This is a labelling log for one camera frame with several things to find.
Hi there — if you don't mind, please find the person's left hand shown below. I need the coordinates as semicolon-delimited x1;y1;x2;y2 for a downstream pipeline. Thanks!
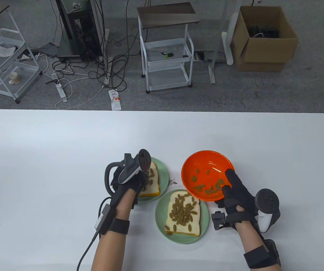
111;167;148;198

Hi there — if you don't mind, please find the person's right hand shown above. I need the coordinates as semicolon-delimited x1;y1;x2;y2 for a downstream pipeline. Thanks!
216;169;260;225

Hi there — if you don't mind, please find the black white hand controller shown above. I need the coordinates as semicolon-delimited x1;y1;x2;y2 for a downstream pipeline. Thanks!
104;149;152;195
255;188;280;233

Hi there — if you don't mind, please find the white toast slice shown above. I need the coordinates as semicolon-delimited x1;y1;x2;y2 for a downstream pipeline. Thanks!
164;191;201;237
138;161;161;197

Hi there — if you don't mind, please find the green round plate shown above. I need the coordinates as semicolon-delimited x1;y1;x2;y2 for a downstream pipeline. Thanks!
155;189;209;245
135;157;170;202

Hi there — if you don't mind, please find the orange plastic bowl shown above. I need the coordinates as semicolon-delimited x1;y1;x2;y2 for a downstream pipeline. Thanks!
181;150;235;202

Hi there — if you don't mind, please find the person's right forearm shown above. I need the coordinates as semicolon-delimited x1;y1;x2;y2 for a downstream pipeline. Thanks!
235;221;265;271

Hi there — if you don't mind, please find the person's left forearm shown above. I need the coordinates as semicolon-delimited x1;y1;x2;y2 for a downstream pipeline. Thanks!
91;188;137;271

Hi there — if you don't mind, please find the white paper slip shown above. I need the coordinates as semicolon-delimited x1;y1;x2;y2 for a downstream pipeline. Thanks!
108;89;122;111

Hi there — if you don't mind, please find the white power strip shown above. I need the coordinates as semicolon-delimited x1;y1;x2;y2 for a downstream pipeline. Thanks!
55;82;68;103

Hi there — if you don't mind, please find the brown cardboard box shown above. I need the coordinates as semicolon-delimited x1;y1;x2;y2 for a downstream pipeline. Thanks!
230;6;299;72

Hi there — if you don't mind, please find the white desk leg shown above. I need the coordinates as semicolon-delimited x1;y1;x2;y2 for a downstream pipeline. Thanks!
221;0;242;66

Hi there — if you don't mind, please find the white cart with dark top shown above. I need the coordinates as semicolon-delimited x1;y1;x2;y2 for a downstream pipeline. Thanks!
137;2;201;94
0;4;43;104

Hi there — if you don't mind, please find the black computer tower stand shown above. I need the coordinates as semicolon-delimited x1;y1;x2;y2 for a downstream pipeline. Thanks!
55;0;106;63

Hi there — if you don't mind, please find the grey flat device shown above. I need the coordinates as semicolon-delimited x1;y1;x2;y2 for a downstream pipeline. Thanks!
36;42;59;58

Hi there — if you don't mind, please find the bundle of black gear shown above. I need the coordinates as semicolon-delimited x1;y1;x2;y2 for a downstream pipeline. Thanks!
245;25;280;38

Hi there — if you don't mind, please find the crumpled white paper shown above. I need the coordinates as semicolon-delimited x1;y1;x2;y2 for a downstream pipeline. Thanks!
0;45;16;57

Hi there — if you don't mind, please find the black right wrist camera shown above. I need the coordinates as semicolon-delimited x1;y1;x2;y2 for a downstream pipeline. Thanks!
211;211;236;231

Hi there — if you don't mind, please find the bundle of black cables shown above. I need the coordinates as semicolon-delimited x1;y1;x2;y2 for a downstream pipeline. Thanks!
87;0;143;92

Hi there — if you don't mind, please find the grey metal floor rail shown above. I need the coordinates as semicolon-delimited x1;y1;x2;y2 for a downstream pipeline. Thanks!
194;50;216;84

